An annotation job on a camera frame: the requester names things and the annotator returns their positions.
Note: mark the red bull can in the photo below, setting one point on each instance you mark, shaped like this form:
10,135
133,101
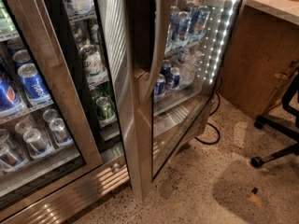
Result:
199,19
182,23

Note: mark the blue soda can middle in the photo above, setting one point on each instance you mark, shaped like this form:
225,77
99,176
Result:
159,88

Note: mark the large Pepsi can left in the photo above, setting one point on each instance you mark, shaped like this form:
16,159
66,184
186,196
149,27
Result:
10,100

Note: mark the clear water bottle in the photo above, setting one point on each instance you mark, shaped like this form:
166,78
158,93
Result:
190,67

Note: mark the silver blue can lower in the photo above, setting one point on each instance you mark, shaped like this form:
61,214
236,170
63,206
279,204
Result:
61,134

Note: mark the blue soda can right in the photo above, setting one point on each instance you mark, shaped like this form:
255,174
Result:
173,78

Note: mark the Red Bull can right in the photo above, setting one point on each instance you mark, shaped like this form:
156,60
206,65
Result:
199,19

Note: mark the steel fridge base grille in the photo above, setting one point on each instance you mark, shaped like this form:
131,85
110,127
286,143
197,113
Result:
77,195

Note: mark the blue soda can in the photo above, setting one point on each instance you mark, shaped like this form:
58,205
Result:
173,78
159,88

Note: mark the glass fridge door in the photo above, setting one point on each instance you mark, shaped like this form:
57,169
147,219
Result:
140,47
28,35

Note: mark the front blue Pepsi can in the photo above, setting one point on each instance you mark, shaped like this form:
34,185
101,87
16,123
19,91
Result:
36,91

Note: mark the black office chair base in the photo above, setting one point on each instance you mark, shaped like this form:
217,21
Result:
258,162

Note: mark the Red Bull can middle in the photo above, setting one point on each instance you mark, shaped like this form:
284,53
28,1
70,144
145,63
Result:
182,23

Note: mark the silver can lower left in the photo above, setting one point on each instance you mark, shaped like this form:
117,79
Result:
37,143

